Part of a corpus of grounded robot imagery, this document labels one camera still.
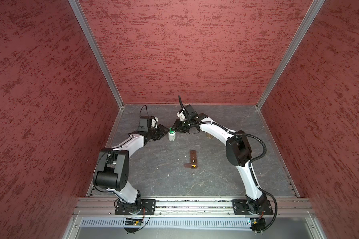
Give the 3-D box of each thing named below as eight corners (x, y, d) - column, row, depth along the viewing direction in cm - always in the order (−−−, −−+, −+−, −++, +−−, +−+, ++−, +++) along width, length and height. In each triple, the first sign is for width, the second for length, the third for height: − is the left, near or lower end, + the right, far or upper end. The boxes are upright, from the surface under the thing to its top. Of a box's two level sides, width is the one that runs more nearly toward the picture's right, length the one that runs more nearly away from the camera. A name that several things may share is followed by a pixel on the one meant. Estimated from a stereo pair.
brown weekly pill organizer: (184, 168, 90) (184, 167, 88) (184, 151, 97) (184, 150, 95) (197, 168, 90) (197, 167, 88) (196, 151, 97) (196, 150, 95)
